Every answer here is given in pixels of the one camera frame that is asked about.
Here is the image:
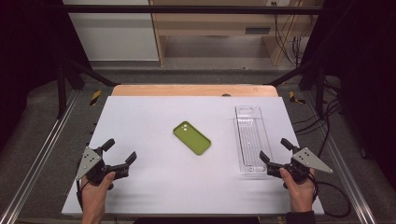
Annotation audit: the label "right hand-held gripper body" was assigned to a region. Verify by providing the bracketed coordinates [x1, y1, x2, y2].
[265, 147, 334, 185]

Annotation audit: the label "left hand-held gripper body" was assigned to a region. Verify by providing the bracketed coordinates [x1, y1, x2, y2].
[75, 147, 130, 188]

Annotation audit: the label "clear plastic box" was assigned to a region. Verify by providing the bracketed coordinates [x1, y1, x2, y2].
[233, 105, 275, 178]

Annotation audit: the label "green phone case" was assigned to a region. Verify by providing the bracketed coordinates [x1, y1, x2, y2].
[172, 120, 212, 156]

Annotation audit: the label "person's right hand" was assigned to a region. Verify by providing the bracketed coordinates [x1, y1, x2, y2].
[278, 167, 317, 203]

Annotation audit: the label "person's left hand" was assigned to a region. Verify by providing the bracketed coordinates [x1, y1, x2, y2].
[79, 171, 117, 203]

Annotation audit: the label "yellow black tape mark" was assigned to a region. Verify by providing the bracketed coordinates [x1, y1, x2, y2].
[289, 91, 306, 105]
[89, 90, 103, 106]

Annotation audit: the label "black metal stand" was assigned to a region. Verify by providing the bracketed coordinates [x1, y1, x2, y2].
[56, 59, 121, 119]
[264, 59, 327, 118]

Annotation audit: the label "dark curtain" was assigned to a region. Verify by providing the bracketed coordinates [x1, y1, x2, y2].
[300, 0, 396, 190]
[0, 0, 92, 147]

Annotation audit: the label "white cabinet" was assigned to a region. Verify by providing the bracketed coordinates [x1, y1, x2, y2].
[63, 0, 161, 63]

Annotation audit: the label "grey power strip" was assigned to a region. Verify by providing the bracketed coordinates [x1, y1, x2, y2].
[245, 27, 272, 35]

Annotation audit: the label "light wooden desk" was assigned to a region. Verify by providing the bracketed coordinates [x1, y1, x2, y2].
[148, 0, 325, 67]

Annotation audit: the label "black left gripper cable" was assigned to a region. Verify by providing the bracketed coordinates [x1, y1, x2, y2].
[76, 179, 88, 210]

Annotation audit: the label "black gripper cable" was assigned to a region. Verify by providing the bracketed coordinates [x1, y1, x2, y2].
[76, 179, 88, 210]
[307, 174, 352, 218]

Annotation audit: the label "aluminium rail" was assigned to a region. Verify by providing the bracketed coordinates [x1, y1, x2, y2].
[303, 92, 377, 224]
[0, 90, 80, 224]

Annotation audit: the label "black floor cables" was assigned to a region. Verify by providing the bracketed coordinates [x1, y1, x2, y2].
[292, 78, 344, 188]

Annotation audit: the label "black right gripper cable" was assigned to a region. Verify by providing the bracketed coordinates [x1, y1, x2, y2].
[307, 174, 352, 218]

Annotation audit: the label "black hanging cables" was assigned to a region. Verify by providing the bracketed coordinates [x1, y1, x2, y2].
[271, 1, 312, 67]

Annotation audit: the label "black horizontal frame bar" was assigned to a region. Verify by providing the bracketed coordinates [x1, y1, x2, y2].
[59, 5, 325, 15]

